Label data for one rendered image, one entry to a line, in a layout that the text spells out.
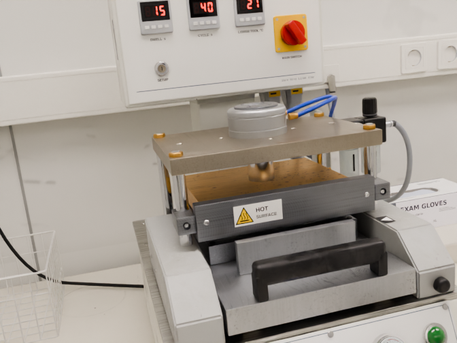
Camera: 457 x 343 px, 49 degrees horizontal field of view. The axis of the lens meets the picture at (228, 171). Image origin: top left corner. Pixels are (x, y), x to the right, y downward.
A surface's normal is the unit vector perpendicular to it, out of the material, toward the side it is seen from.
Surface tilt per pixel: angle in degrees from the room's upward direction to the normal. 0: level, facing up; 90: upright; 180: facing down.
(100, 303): 0
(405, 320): 65
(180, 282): 41
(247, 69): 90
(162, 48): 90
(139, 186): 90
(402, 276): 90
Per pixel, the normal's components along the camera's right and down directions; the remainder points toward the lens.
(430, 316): 0.19, -0.22
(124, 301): -0.09, -0.97
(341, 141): 0.25, 0.21
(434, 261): 0.10, -0.60
